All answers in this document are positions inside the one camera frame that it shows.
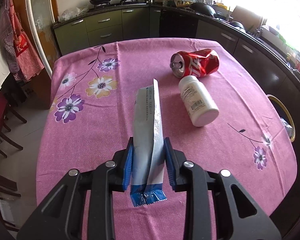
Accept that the crushed red soda can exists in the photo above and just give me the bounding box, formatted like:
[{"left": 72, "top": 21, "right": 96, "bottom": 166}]
[{"left": 169, "top": 49, "right": 220, "bottom": 79}]

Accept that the white pill bottle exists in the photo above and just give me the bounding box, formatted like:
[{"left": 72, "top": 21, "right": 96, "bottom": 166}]
[{"left": 179, "top": 75, "right": 219, "bottom": 127}]

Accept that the white blue snack packet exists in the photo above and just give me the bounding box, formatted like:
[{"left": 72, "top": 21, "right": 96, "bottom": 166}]
[{"left": 130, "top": 79, "right": 166, "bottom": 207}]

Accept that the dark red wooden chair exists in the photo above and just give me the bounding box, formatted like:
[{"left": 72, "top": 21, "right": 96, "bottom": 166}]
[{"left": 0, "top": 92, "right": 27, "bottom": 158}]

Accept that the red checkered apron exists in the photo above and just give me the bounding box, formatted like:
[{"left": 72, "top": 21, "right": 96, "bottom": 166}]
[{"left": 0, "top": 0, "right": 44, "bottom": 82}]

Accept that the yellow rimmed trash bin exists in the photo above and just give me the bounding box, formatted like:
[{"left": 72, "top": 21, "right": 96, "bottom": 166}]
[{"left": 267, "top": 94, "right": 296, "bottom": 142}]

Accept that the pink floral tablecloth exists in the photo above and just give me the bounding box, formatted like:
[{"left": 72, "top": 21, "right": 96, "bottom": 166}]
[{"left": 26, "top": 38, "right": 297, "bottom": 239}]

